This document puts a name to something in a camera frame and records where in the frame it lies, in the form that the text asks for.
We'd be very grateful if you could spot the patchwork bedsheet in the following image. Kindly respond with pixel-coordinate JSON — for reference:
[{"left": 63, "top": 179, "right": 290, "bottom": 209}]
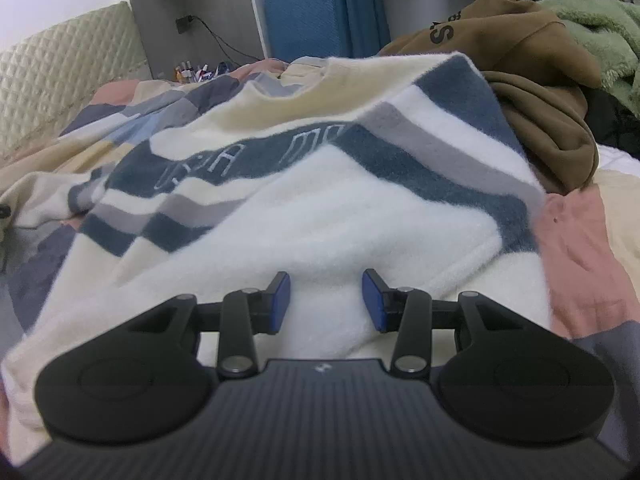
[{"left": 0, "top": 57, "right": 640, "bottom": 411}]

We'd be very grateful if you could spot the cream quilted headboard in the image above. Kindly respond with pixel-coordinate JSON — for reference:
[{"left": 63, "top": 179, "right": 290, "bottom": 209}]
[{"left": 0, "top": 1, "right": 151, "bottom": 161}]

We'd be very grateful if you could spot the white blue striped sweater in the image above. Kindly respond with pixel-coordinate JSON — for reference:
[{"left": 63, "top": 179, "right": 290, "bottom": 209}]
[{"left": 0, "top": 51, "right": 556, "bottom": 461}]

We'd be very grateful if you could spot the blue curtain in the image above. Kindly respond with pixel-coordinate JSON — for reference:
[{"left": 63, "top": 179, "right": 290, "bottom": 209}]
[{"left": 292, "top": 0, "right": 391, "bottom": 58}]

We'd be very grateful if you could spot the cluster of small bottles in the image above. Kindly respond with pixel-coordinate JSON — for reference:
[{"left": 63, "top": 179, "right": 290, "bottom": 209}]
[{"left": 172, "top": 60, "right": 231, "bottom": 83}]

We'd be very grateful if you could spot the green fleece jacket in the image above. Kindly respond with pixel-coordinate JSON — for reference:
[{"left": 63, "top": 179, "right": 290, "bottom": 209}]
[{"left": 537, "top": 0, "right": 640, "bottom": 111}]

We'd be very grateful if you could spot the blue padded board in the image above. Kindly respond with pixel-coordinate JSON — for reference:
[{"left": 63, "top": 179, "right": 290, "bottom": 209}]
[{"left": 264, "top": 0, "right": 333, "bottom": 61}]

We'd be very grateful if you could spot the white printed cloth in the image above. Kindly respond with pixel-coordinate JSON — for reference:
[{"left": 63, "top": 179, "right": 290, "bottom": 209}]
[{"left": 597, "top": 145, "right": 640, "bottom": 173}]

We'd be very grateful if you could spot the black garment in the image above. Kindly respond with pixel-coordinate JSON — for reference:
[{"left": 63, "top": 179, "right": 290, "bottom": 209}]
[{"left": 582, "top": 87, "right": 640, "bottom": 163}]

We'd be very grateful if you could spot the brown hoodie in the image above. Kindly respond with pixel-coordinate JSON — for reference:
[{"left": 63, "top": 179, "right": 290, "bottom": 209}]
[{"left": 377, "top": 0, "right": 601, "bottom": 196}]

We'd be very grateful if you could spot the black power cable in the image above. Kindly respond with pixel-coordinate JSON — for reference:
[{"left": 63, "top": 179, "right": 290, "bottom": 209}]
[{"left": 192, "top": 16, "right": 266, "bottom": 63}]

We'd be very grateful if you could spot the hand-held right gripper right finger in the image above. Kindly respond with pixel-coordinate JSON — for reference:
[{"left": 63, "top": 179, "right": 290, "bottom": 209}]
[{"left": 362, "top": 268, "right": 523, "bottom": 378}]

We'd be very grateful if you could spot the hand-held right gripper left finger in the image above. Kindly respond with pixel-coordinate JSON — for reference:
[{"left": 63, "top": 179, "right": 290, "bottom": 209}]
[{"left": 125, "top": 271, "right": 292, "bottom": 378}]

